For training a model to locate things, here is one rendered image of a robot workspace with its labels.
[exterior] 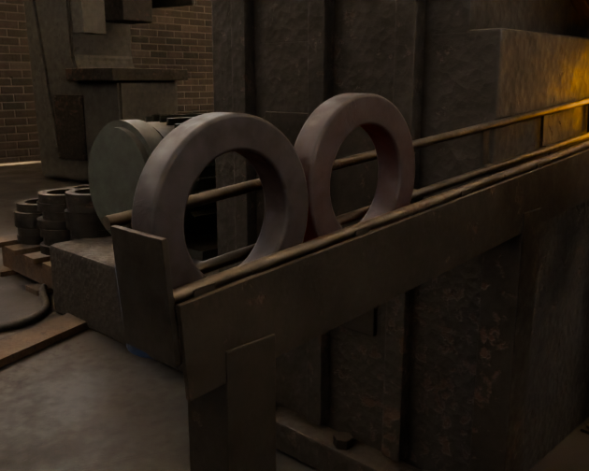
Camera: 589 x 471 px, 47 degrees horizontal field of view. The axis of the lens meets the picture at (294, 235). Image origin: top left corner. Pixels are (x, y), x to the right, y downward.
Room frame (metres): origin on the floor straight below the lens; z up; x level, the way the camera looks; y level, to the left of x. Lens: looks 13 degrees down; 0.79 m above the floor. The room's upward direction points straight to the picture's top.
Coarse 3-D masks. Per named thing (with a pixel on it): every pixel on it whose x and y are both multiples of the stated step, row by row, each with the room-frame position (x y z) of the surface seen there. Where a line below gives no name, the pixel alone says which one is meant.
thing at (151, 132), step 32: (128, 128) 1.98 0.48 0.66; (160, 128) 2.03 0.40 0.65; (96, 160) 2.08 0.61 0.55; (128, 160) 1.95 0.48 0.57; (96, 192) 2.08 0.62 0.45; (128, 192) 1.96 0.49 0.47; (192, 192) 1.98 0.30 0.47; (192, 224) 2.04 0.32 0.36; (64, 256) 2.16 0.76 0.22; (96, 256) 2.07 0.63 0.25; (192, 256) 2.01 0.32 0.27; (64, 288) 2.17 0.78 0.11; (96, 288) 2.02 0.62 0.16; (96, 320) 2.03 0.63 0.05
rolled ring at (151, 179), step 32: (192, 128) 0.56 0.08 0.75; (224, 128) 0.58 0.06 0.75; (256, 128) 0.60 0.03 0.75; (160, 160) 0.54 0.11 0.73; (192, 160) 0.55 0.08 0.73; (256, 160) 0.62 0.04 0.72; (288, 160) 0.63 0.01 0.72; (160, 192) 0.53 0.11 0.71; (288, 192) 0.63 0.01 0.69; (160, 224) 0.53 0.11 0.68; (288, 224) 0.63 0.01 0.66; (256, 256) 0.63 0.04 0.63
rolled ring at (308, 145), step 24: (336, 96) 0.72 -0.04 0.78; (360, 96) 0.71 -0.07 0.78; (312, 120) 0.69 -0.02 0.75; (336, 120) 0.68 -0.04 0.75; (360, 120) 0.71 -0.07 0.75; (384, 120) 0.74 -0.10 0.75; (312, 144) 0.67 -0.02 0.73; (336, 144) 0.68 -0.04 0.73; (384, 144) 0.76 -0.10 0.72; (408, 144) 0.77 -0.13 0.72; (312, 168) 0.66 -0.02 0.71; (384, 168) 0.78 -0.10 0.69; (408, 168) 0.77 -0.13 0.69; (312, 192) 0.66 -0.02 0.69; (384, 192) 0.77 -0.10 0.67; (408, 192) 0.77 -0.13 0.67; (312, 216) 0.66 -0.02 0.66
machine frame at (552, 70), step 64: (256, 0) 1.46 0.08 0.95; (320, 0) 1.30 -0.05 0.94; (384, 0) 1.23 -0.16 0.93; (448, 0) 1.14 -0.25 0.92; (512, 0) 1.22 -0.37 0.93; (256, 64) 1.46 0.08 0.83; (320, 64) 1.30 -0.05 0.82; (384, 64) 1.23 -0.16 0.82; (448, 64) 1.14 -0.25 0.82; (512, 64) 1.11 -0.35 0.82; (576, 64) 1.29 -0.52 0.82; (448, 128) 1.14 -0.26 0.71; (512, 128) 1.12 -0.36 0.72; (576, 128) 1.31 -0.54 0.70; (256, 192) 1.46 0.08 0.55; (576, 256) 1.36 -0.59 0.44; (384, 320) 1.22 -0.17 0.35; (448, 320) 1.12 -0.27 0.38; (576, 320) 1.38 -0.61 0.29; (320, 384) 1.29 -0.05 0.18; (384, 384) 1.18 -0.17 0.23; (448, 384) 1.12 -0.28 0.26; (576, 384) 1.41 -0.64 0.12; (320, 448) 1.25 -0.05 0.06; (384, 448) 1.18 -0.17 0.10; (448, 448) 1.11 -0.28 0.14
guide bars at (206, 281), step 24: (528, 168) 0.95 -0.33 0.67; (456, 192) 0.82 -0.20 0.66; (384, 216) 0.71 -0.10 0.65; (408, 216) 0.75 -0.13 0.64; (312, 240) 0.63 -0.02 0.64; (336, 240) 0.65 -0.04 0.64; (240, 264) 0.57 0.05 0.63; (264, 264) 0.58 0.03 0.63; (192, 288) 0.52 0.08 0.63; (216, 288) 0.54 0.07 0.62
